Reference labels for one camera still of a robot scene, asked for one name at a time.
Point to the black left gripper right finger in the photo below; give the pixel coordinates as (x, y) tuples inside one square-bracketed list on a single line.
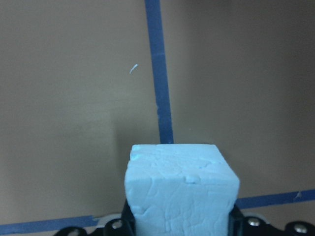
[(241, 225)]

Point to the light blue foam block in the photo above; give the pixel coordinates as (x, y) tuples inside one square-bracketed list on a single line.
[(180, 190)]

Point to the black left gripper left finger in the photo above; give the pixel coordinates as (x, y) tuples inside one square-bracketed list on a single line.
[(122, 226)]

